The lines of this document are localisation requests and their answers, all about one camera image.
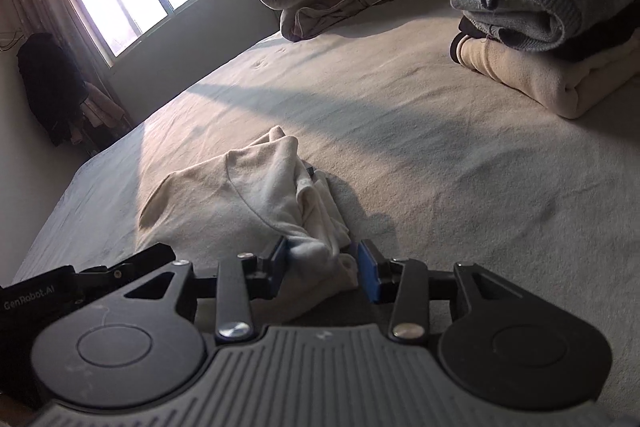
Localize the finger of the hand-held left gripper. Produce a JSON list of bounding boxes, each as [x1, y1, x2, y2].
[[75, 243, 177, 290]]

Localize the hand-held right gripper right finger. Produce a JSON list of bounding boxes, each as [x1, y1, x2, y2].
[[350, 239, 526, 340]]

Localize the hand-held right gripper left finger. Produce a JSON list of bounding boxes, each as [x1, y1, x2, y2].
[[122, 238, 291, 342]]

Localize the white printed sweatshirt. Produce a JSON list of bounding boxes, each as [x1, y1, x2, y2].
[[139, 125, 362, 325]]

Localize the hanging pink clothes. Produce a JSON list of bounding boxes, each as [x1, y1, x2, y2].
[[70, 82, 127, 145]]

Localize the hanging dark clothes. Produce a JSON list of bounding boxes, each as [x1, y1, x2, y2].
[[17, 32, 90, 146]]

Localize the grey bed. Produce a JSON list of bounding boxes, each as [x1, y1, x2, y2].
[[10, 0, 640, 427]]

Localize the folded beige garment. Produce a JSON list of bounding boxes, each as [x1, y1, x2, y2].
[[452, 34, 640, 119]]

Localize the patterned sheer curtain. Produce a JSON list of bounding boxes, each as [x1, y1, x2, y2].
[[0, 0, 133, 142]]

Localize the folded black garment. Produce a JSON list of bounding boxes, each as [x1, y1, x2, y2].
[[450, 9, 640, 64]]

